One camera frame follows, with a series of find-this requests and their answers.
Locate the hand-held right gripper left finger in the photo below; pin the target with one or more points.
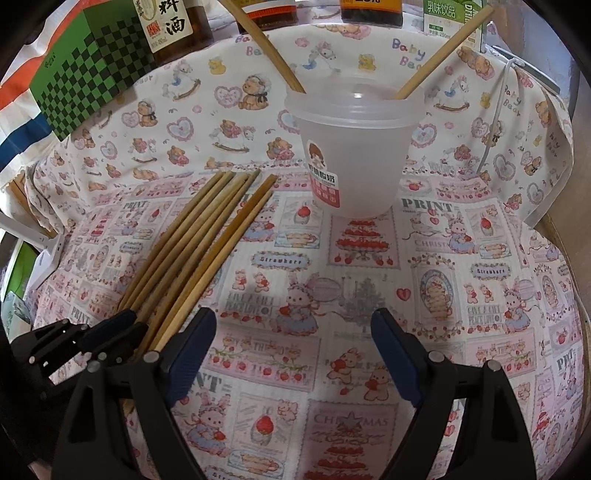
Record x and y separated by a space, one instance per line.
189 355

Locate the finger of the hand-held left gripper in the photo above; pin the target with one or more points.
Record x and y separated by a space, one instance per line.
124 341
108 325

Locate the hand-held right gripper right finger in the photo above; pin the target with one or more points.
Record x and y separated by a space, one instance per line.
392 355

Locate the pile of wooden chopsticks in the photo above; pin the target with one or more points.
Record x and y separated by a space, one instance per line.
207 221

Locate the translucent plastic cup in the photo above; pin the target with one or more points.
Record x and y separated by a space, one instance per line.
364 157

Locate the single wooden chopstick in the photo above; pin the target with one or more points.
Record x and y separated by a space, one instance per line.
452 46
264 46

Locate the green storage bin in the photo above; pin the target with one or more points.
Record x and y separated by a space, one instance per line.
21 272

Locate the strawberry printed cloth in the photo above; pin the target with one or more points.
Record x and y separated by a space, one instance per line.
323 258

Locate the green checkered box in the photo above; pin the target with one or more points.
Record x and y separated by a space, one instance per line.
83 78

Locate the bear printed cloth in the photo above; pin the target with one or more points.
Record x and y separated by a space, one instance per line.
203 92

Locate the cooking wine bottle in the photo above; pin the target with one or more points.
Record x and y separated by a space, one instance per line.
171 27

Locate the white electronic device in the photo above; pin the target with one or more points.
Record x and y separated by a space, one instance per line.
535 76

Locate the green drink carton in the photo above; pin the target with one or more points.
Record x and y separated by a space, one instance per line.
438 18

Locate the dark sauce bottle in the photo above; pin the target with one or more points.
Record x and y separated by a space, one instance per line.
369 11

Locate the red capped oil bottle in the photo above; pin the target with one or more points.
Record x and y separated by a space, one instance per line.
281 14

